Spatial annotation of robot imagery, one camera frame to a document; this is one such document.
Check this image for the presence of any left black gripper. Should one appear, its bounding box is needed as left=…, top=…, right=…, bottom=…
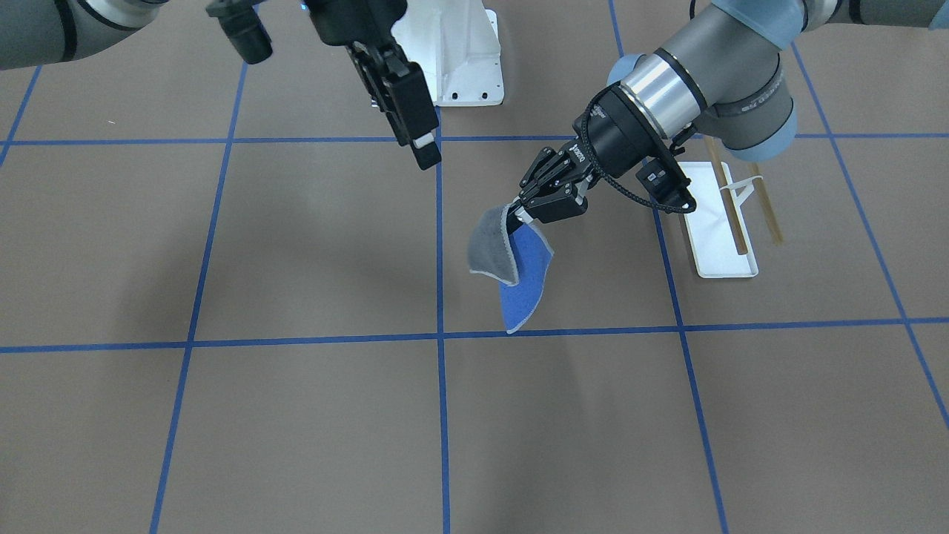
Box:
left=515, top=82, right=674, bottom=224

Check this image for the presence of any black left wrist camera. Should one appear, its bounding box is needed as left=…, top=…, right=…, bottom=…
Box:
left=636, top=158, right=697, bottom=215

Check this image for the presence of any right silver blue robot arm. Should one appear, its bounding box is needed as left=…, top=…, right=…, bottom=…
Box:
left=1, top=1, right=441, bottom=170

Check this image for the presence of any wooden rack rod rear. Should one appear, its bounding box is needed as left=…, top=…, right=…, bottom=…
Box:
left=747, top=162, right=785, bottom=246

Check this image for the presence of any wooden rack rod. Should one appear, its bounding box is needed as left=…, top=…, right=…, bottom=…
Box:
left=747, top=162, right=785, bottom=246
left=703, top=135, right=749, bottom=256

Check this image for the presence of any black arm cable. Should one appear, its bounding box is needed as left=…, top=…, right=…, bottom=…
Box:
left=582, top=100, right=672, bottom=207

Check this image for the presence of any wooden rack rod front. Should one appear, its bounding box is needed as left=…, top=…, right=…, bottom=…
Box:
left=703, top=135, right=749, bottom=256

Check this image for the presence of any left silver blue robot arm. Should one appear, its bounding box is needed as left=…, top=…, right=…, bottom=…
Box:
left=500, top=1, right=947, bottom=233

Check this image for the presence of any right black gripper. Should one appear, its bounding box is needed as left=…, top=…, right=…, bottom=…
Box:
left=305, top=1, right=441, bottom=170

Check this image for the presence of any white rack base tray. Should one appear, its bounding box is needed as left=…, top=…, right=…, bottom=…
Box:
left=679, top=162, right=759, bottom=278

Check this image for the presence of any blue grey towel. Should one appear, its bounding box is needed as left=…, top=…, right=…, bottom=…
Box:
left=467, top=204, right=555, bottom=334

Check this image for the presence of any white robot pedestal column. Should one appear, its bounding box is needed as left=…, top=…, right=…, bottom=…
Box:
left=392, top=1, right=505, bottom=108

